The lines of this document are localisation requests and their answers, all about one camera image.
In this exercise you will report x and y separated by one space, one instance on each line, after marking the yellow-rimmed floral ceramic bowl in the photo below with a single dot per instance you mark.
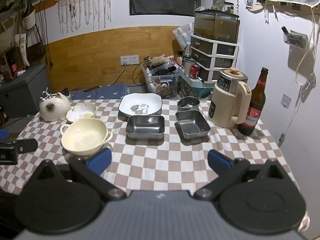
81 112

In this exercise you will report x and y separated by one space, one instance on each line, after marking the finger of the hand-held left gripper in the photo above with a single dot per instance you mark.
26 145
3 133

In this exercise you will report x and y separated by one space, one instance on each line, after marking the clear plastic storage box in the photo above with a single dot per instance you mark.
162 83

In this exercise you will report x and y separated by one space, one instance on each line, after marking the blue patterned cushion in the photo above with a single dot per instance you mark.
100 93

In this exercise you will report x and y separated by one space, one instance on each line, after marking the dark glass tank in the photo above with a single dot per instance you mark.
216 26

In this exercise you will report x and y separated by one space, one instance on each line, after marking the clear plastic water bottle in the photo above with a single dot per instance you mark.
186 53

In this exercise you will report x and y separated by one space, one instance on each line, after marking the white macrame wall hanging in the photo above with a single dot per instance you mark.
82 2

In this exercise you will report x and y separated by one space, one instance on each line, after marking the clear wall pocket organiser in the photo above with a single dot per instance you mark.
295 38

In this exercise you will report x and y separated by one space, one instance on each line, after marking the black charger on white socket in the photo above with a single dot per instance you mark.
66 92

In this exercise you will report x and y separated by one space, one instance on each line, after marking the brown plush toy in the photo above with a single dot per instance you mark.
160 59

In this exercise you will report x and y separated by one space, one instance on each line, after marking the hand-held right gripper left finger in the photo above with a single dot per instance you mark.
99 159

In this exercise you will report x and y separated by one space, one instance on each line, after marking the white tin cup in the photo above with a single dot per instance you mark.
189 65

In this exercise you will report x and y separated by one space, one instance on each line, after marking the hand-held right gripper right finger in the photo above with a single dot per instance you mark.
219 160

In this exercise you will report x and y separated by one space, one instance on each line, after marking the cream electric kettle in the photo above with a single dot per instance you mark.
228 105

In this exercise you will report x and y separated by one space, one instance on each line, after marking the white paper bags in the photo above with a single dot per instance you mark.
183 35

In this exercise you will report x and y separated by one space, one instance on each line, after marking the round stainless steel bowl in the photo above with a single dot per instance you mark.
188 104

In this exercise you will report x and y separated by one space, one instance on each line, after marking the teal patterned box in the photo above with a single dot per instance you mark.
197 88

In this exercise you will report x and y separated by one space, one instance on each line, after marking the grey storage box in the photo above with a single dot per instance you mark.
23 90

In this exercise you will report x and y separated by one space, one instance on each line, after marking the white adhesive wall hook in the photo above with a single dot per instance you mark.
285 101

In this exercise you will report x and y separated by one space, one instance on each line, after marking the red drink can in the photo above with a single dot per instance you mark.
194 72

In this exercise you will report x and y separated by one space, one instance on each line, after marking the white hanging bucket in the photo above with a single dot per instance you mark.
29 18

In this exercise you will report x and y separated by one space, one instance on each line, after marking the white ceramic cat jar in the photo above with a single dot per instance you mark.
53 108

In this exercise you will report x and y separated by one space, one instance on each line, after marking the white frame drawer unit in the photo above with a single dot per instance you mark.
215 55

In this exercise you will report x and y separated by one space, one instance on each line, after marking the rectangular stainless steel container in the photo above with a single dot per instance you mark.
192 125
145 128

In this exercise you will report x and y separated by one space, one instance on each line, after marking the white square dark-rimmed plate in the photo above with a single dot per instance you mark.
140 103

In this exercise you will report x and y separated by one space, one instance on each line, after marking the silver deer ornament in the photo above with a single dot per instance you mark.
47 93

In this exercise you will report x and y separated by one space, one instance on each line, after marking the brown white checkered tablecloth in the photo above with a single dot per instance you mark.
155 160

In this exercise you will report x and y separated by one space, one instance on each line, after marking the brown beer bottle red label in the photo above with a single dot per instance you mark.
252 115

